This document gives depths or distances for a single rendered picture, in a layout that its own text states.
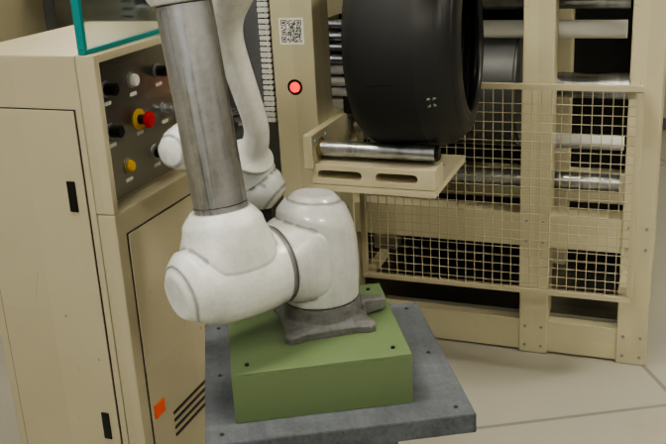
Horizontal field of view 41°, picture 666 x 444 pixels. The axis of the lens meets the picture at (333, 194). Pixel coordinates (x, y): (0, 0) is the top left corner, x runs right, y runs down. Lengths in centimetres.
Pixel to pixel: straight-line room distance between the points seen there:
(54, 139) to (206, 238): 66
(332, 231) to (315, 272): 8
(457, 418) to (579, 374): 152
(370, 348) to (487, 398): 134
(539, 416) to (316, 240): 144
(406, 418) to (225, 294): 41
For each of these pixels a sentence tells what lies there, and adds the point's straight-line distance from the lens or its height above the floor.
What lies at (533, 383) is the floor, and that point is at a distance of 314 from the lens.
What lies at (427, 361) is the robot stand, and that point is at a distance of 191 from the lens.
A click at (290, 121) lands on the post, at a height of 96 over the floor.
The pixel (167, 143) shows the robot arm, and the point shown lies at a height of 108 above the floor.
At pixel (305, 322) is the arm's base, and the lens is 178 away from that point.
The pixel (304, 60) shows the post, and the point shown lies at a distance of 258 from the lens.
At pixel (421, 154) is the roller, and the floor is 90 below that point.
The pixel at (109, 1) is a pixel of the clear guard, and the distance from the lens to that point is 216.
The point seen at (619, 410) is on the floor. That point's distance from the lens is 304.
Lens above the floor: 157
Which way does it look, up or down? 18 degrees down
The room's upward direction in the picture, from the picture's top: 3 degrees counter-clockwise
